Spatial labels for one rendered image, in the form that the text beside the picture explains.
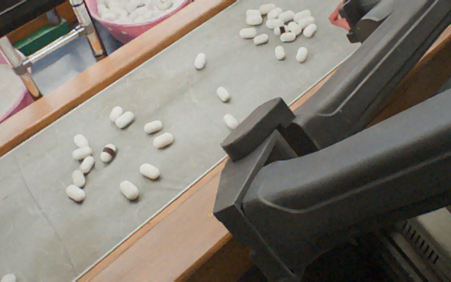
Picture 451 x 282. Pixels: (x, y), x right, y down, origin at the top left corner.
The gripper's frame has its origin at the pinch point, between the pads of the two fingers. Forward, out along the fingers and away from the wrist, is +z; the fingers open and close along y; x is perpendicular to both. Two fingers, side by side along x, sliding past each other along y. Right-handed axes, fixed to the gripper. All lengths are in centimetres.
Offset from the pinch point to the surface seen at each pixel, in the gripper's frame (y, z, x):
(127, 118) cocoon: 36.5, 19.3, -3.8
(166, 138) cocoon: 34.1, 12.3, 2.0
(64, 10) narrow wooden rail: 27, 55, -30
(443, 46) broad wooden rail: -15.9, -4.0, 16.0
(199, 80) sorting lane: 20.2, 19.5, -1.5
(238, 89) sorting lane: 16.6, 13.8, 3.3
